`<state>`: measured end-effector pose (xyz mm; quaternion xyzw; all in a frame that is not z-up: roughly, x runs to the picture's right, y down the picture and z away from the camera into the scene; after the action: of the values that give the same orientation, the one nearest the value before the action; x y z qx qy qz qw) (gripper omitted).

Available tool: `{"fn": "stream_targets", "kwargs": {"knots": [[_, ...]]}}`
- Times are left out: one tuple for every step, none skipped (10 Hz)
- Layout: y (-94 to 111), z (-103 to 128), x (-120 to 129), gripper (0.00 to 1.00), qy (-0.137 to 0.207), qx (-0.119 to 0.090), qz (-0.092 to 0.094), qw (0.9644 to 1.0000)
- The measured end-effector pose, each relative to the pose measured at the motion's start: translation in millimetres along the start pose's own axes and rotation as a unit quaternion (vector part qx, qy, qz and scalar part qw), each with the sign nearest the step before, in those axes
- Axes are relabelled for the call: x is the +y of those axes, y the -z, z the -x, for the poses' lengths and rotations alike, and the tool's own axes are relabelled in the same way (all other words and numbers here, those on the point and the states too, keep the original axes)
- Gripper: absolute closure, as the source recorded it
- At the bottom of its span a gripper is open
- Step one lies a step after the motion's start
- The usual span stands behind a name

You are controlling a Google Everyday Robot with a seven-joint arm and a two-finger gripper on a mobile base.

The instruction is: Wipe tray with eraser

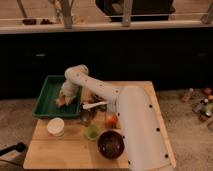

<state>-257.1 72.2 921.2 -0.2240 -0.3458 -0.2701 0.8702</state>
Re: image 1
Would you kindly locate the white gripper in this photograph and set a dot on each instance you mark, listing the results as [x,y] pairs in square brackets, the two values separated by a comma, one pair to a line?
[69,89]

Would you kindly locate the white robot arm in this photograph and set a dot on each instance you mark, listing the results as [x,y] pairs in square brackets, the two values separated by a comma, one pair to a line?
[144,142]

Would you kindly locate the green plastic tray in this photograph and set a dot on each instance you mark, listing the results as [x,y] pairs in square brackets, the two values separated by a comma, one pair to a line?
[46,108]

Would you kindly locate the grey metal cup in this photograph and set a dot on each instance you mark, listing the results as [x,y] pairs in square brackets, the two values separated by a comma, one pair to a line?
[85,117]

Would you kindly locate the white round cup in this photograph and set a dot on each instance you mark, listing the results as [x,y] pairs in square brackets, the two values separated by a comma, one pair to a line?
[56,127]

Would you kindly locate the small green cup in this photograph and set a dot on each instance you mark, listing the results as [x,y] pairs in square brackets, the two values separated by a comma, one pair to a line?
[92,132]

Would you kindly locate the red orange apple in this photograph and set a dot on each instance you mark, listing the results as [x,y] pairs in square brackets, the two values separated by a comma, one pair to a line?
[111,121]

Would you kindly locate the dark brown bowl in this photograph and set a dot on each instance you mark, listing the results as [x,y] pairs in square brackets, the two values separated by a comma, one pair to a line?
[110,144]

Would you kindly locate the pile of floor items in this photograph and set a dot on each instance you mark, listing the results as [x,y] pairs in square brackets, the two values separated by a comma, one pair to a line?
[204,108]

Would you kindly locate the white handled utensil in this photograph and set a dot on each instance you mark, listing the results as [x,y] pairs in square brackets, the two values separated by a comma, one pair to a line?
[92,105]

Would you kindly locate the black handle object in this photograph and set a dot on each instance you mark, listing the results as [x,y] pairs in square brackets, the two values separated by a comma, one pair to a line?
[20,147]

